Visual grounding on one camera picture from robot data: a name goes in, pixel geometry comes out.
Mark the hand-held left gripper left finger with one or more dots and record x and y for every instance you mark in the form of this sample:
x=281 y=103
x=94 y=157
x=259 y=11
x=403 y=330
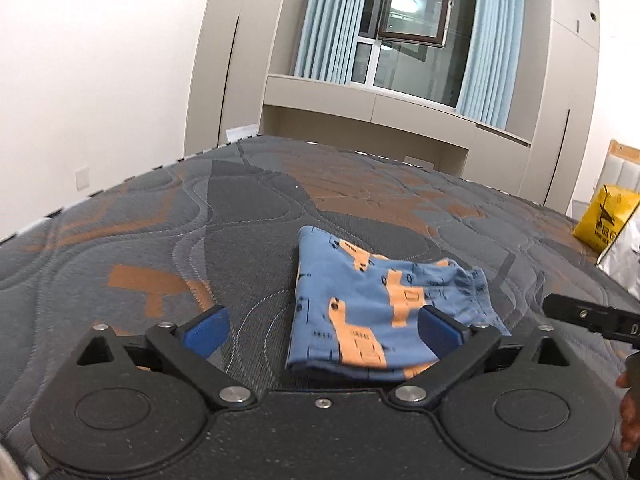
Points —
x=207 y=334

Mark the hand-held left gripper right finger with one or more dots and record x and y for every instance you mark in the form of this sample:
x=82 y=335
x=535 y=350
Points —
x=439 y=331

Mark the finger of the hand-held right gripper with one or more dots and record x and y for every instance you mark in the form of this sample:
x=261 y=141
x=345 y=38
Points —
x=582 y=314

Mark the blue pants with orange print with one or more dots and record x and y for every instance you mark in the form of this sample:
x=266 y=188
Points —
x=360 y=290

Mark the person's right hand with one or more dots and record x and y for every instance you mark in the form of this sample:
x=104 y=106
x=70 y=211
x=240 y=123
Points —
x=631 y=410

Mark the white plastic bag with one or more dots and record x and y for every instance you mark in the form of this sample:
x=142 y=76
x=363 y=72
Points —
x=622 y=260

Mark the yellow shopping bag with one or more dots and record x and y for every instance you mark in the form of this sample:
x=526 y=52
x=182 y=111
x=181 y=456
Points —
x=607 y=215

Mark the grey and orange quilted mattress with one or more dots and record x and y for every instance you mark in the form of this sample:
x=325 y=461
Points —
x=150 y=220

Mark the white padded headboard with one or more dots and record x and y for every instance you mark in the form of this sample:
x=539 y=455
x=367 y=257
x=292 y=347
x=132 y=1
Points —
x=620 y=170

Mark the white cloth beside bed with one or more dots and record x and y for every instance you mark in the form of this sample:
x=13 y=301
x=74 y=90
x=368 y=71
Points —
x=241 y=133

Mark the beige wardrobe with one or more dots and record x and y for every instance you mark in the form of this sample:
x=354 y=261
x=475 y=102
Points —
x=235 y=60
x=560 y=110

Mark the beige window bench cabinet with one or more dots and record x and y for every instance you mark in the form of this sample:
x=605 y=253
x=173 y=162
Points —
x=350 y=102

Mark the light blue curtain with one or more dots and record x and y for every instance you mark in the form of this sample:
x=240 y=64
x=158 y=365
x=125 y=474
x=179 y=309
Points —
x=330 y=20
x=492 y=50

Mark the white wall switch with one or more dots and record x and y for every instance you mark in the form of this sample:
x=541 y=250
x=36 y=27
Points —
x=82 y=177

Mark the window with dark frame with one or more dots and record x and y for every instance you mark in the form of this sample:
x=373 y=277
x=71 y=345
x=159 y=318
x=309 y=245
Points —
x=415 y=35

